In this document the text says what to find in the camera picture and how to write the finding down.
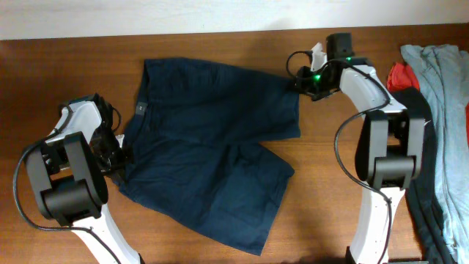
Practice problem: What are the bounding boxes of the navy blue shorts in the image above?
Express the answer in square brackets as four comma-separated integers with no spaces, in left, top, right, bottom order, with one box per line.
[119,58,300,255]

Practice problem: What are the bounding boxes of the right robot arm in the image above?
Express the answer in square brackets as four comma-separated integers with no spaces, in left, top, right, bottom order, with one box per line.
[292,33,425,263]

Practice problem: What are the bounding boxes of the red garment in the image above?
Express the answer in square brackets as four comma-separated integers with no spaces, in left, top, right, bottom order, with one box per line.
[386,62,420,92]

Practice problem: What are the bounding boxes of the black nike garment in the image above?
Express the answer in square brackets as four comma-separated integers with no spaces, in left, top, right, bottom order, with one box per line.
[391,87,454,263]

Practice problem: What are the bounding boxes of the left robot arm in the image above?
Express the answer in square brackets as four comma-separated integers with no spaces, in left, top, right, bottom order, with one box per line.
[18,94,143,263]

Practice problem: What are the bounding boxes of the light grey t-shirt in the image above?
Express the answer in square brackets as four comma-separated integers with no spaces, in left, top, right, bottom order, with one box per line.
[400,45,468,263]

